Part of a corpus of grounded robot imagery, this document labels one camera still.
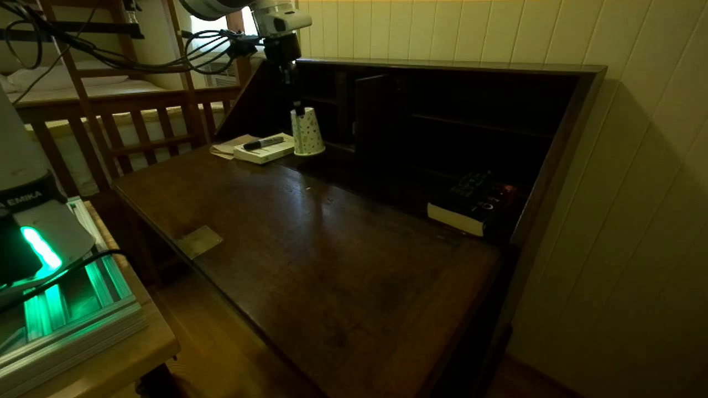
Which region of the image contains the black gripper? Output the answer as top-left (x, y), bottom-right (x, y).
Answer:
top-left (262, 30), bottom-right (305, 119)

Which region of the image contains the speckled paper coffee cup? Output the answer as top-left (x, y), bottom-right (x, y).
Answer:
top-left (288, 104), bottom-right (328, 158)

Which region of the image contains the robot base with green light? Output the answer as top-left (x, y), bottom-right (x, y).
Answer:
top-left (0, 77), bottom-right (99, 294)

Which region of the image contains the black and white marker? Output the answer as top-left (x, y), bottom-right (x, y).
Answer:
top-left (241, 132), bottom-right (288, 152)

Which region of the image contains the wooden chair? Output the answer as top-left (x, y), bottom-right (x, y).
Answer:
top-left (14, 83), bottom-right (243, 198)

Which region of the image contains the small paper label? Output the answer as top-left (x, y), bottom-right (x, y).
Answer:
top-left (174, 223), bottom-right (226, 261)

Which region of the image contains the dark wooden secretary desk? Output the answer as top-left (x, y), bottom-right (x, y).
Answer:
top-left (109, 58), bottom-right (608, 398)

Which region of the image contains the black book with keyboard cover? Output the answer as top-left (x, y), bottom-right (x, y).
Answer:
top-left (424, 167), bottom-right (523, 240)

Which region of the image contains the green lit device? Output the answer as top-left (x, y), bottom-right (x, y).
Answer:
top-left (0, 196), bottom-right (183, 398)

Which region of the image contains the black cable bundle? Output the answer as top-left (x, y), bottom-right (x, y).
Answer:
top-left (0, 0), bottom-right (267, 105)

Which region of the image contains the wooden ladder frame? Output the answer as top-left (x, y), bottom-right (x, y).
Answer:
top-left (38, 0), bottom-right (212, 186)

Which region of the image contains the black base cable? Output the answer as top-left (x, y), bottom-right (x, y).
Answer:
top-left (0, 248), bottom-right (129, 306)

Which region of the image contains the aluminium mounting frame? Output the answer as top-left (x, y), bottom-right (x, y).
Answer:
top-left (0, 251), bottom-right (147, 380)

